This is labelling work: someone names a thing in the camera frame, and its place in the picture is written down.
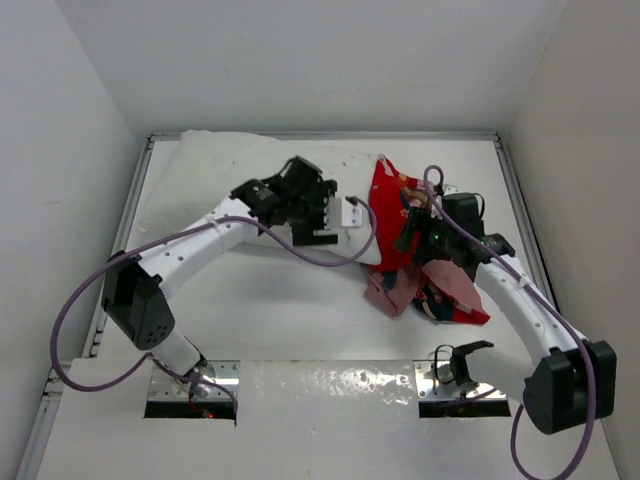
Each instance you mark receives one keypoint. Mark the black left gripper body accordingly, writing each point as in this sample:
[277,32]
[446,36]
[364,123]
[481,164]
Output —
[309,210]

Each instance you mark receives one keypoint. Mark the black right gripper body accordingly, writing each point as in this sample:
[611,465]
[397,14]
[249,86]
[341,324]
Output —
[433,239]

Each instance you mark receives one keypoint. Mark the red patterned pillowcase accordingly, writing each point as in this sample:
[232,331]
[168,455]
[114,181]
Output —
[437,289]

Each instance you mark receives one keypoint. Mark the white pillow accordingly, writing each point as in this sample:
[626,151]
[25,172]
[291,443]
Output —
[206,166]

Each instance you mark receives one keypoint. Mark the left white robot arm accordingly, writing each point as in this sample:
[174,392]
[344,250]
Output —
[137,288]

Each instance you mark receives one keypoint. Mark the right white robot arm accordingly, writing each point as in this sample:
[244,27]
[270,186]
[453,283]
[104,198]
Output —
[567,377]

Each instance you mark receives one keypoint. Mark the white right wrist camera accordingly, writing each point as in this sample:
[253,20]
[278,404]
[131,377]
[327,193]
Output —
[449,189]

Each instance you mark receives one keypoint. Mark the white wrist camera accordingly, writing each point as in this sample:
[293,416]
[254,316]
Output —
[343,213]
[449,189]

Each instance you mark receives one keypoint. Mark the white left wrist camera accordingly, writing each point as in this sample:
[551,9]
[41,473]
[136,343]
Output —
[343,213]

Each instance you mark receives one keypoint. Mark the aluminium table frame rail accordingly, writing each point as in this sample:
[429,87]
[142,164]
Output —
[525,225]

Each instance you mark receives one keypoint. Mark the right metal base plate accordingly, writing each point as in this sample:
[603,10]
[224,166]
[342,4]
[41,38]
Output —
[435,383]

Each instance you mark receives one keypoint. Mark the metal base plate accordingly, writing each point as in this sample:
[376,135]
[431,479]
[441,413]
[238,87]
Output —
[216,381]
[435,383]

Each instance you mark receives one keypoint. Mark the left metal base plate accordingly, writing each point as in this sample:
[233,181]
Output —
[216,381]

